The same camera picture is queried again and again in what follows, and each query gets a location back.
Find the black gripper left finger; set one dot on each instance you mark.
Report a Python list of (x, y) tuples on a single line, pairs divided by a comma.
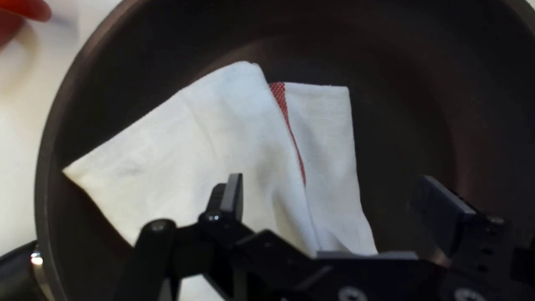
[(226, 199)]

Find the red plastic cup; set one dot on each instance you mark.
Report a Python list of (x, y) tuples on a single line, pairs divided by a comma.
[(16, 11)]

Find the white towel with red stripe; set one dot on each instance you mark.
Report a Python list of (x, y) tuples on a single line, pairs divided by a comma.
[(292, 143)]

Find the black frying pan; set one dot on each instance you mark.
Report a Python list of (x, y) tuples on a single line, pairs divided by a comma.
[(439, 86)]

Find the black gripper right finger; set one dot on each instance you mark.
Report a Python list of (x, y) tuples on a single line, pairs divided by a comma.
[(447, 217)]

